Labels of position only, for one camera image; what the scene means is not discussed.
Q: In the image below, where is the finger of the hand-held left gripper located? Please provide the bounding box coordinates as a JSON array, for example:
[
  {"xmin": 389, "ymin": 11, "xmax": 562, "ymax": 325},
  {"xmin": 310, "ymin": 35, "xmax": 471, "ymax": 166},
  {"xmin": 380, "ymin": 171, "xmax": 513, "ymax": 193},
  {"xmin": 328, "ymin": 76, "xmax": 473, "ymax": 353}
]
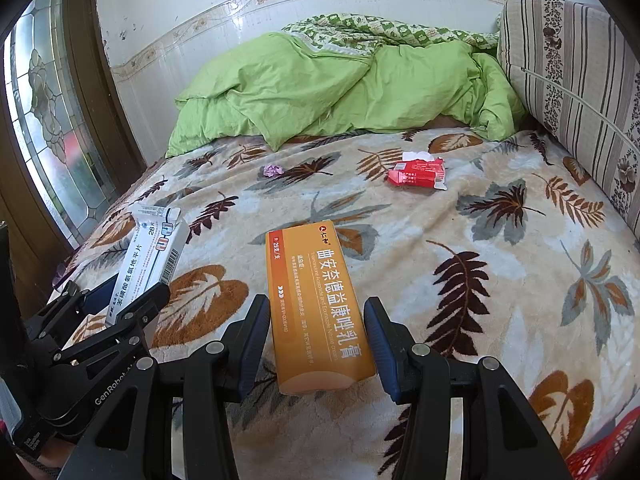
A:
[
  {"xmin": 27, "ymin": 276, "xmax": 118, "ymax": 334},
  {"xmin": 55, "ymin": 282, "xmax": 172, "ymax": 367}
]

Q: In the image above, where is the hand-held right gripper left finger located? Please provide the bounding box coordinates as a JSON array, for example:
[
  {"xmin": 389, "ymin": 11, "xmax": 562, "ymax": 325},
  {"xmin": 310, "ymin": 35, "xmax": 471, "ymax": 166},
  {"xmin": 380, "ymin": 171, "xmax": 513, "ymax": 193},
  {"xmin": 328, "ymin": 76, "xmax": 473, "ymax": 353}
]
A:
[{"xmin": 65, "ymin": 294, "xmax": 272, "ymax": 480}]

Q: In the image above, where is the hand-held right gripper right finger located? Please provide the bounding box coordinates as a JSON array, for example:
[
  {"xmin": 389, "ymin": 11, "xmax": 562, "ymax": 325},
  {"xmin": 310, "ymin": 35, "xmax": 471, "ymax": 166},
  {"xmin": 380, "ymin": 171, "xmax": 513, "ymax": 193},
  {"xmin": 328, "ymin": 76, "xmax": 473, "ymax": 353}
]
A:
[{"xmin": 363, "ymin": 297, "xmax": 573, "ymax": 480}]

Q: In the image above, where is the white medicine box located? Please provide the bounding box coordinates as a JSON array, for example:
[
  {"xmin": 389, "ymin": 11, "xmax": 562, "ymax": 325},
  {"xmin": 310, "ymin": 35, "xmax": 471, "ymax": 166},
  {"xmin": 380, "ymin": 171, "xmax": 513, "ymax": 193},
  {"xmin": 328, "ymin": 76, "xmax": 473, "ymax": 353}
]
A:
[{"xmin": 105, "ymin": 204, "xmax": 191, "ymax": 328}]

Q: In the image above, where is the orange medicine box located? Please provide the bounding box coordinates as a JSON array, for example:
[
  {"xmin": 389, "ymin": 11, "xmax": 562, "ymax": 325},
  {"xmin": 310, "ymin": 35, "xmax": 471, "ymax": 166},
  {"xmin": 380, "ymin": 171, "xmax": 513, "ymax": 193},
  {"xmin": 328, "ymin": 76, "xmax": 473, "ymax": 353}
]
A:
[{"xmin": 265, "ymin": 220, "xmax": 377, "ymax": 396}]

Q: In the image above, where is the red plastic basket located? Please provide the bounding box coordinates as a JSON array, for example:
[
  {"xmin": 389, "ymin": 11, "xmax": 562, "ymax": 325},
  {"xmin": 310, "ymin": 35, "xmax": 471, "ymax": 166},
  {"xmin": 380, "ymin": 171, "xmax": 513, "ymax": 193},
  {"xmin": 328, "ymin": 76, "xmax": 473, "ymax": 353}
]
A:
[{"xmin": 565, "ymin": 417, "xmax": 636, "ymax": 480}]

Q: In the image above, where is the person's left forearm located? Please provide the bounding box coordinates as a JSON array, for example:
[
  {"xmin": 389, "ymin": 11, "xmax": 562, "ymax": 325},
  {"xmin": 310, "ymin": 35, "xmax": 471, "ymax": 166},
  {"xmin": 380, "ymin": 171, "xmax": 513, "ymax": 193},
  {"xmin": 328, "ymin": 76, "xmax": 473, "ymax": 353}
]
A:
[{"xmin": 20, "ymin": 440, "xmax": 81, "ymax": 480}]

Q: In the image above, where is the leaf-printed blanket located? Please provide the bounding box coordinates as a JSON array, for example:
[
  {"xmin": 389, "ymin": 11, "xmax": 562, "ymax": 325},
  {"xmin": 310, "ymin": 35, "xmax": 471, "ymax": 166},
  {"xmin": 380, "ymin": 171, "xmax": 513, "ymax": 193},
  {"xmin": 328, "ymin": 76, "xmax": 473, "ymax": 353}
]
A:
[{"xmin": 50, "ymin": 127, "xmax": 640, "ymax": 480}]

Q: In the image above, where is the red tissue pack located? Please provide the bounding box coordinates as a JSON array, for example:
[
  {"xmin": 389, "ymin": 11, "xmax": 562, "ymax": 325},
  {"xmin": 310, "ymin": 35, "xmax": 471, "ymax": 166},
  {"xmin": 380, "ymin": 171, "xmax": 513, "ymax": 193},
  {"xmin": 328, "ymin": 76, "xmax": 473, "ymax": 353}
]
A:
[{"xmin": 387, "ymin": 150, "xmax": 448, "ymax": 191}]

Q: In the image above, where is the stained glass window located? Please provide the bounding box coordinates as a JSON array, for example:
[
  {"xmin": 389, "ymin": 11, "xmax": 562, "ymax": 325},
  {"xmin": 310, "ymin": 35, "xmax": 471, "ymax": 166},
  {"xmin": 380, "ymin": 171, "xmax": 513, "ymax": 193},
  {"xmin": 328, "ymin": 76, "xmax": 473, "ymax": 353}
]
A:
[{"xmin": 0, "ymin": 0, "xmax": 146, "ymax": 281}]

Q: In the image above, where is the green quilt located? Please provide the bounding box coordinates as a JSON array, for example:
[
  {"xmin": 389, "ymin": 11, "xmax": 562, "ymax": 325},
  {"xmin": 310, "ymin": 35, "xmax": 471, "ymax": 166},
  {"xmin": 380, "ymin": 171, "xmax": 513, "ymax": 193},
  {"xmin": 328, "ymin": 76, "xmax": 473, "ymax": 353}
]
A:
[{"xmin": 165, "ymin": 15, "xmax": 528, "ymax": 158}]

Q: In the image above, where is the striped floral cushion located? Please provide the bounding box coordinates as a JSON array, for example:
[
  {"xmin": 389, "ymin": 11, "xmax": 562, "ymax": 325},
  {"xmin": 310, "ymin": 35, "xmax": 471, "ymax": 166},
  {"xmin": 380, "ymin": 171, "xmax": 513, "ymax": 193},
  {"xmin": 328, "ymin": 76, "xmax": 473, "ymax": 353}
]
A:
[{"xmin": 495, "ymin": 0, "xmax": 640, "ymax": 241}]

